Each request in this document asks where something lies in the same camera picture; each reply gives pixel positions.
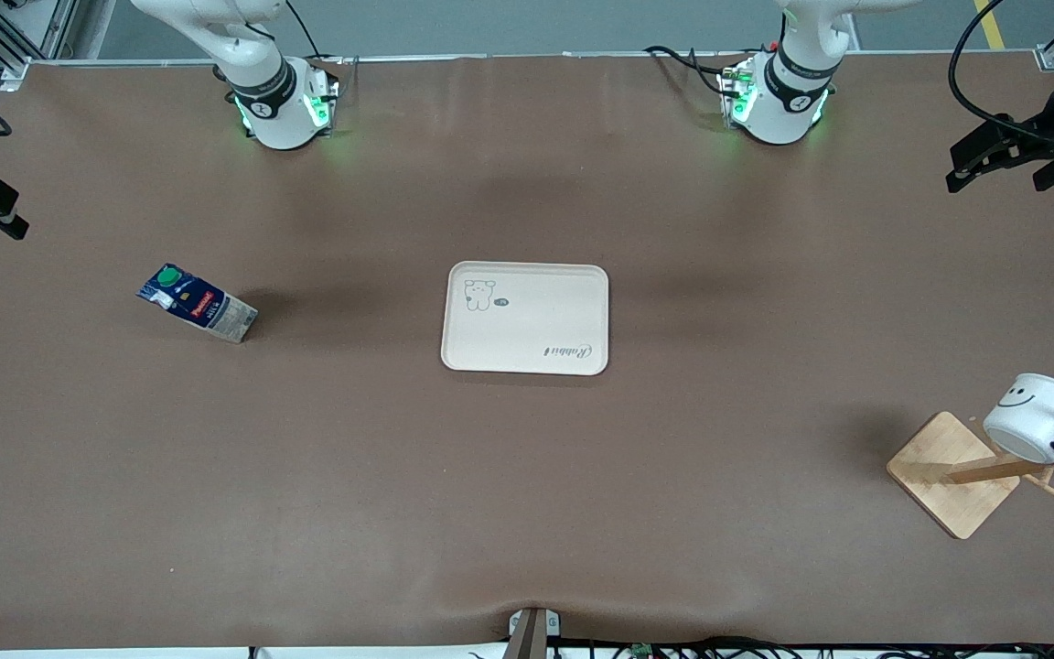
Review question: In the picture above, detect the blue Pascual milk carton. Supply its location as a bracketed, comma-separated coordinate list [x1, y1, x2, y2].
[136, 264, 259, 344]

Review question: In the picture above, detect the white smiley cup black handle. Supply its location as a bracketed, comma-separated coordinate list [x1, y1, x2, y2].
[983, 373, 1054, 464]

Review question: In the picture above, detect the cream rabbit print tray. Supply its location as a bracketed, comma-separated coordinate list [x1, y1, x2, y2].
[440, 262, 610, 376]

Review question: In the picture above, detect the wooden mug rack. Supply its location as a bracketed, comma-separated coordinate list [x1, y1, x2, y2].
[887, 389, 1054, 540]

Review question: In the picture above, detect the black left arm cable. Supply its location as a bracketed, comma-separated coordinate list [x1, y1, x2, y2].
[948, 0, 1054, 149]

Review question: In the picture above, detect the black left base cable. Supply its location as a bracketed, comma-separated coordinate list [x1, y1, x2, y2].
[644, 45, 740, 98]

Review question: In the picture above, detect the black base cable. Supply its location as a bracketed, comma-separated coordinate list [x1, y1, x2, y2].
[644, 45, 740, 98]
[285, 0, 360, 103]

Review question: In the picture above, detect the black right base cable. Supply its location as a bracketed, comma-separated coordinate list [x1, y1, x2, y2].
[285, 0, 360, 103]

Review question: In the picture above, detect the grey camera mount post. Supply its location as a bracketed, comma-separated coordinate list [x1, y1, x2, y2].
[501, 607, 562, 659]

